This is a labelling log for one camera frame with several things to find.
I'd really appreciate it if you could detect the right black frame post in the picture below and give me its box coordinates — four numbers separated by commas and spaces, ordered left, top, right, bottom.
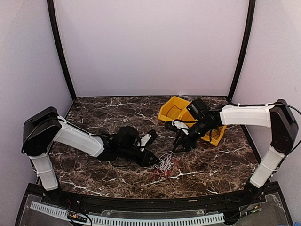
226, 0, 256, 102

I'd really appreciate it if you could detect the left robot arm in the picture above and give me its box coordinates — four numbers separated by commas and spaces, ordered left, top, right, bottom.
21, 107, 159, 205

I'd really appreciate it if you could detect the yellow bin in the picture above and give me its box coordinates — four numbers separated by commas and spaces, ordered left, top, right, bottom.
158, 96, 190, 122
201, 126, 227, 146
177, 109, 196, 127

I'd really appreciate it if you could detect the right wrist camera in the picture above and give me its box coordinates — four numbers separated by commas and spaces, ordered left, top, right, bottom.
165, 120, 189, 135

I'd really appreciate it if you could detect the yellow bin right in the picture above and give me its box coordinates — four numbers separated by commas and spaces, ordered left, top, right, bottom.
201, 126, 227, 146

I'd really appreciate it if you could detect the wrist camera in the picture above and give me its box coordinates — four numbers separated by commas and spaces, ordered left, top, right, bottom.
137, 129, 158, 152
165, 120, 189, 135

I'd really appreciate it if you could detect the red cable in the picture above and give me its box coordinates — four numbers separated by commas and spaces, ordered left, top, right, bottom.
151, 159, 181, 179

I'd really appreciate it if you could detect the yellow bin left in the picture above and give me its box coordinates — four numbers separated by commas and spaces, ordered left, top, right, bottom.
158, 96, 190, 122

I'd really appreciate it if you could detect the yellow bin middle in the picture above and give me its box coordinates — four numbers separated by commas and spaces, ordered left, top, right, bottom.
177, 109, 196, 127

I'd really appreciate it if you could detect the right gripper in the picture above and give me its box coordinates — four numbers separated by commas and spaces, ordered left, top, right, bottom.
172, 119, 214, 153

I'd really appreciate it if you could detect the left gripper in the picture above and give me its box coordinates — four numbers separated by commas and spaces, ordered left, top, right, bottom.
119, 146, 160, 168

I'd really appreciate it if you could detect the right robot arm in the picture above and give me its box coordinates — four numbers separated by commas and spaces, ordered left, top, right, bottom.
165, 98, 299, 204

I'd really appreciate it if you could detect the white slotted cable duct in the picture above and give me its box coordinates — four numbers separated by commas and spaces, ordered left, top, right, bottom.
30, 201, 224, 226

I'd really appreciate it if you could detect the black frame post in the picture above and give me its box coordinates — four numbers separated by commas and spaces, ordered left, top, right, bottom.
47, 0, 77, 102
226, 0, 256, 102

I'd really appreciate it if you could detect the left black frame post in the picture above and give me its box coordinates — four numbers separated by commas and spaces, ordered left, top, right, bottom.
47, 0, 77, 102

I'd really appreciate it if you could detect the white cable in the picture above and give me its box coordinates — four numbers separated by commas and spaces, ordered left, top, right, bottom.
150, 151, 176, 172

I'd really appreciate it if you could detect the black front rail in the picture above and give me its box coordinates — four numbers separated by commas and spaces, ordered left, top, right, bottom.
25, 182, 279, 212

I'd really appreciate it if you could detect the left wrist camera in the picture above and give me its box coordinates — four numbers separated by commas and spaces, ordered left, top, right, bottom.
137, 129, 158, 152

